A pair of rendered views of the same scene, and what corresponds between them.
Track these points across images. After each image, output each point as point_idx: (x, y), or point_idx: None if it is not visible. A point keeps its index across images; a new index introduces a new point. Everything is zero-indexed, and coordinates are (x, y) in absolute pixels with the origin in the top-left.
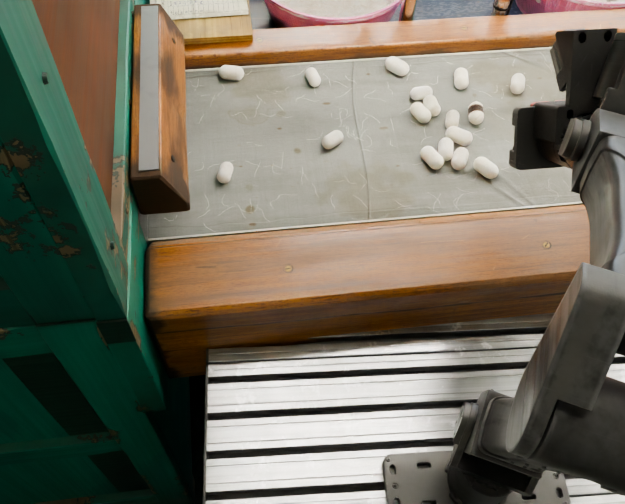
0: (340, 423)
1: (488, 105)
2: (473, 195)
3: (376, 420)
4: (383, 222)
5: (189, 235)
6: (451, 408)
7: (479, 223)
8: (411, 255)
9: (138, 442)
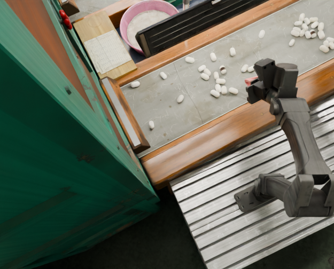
0: (217, 189)
1: (225, 63)
2: (232, 102)
3: (227, 184)
4: (208, 123)
5: (150, 151)
6: (247, 172)
7: (239, 114)
8: (222, 133)
9: (150, 208)
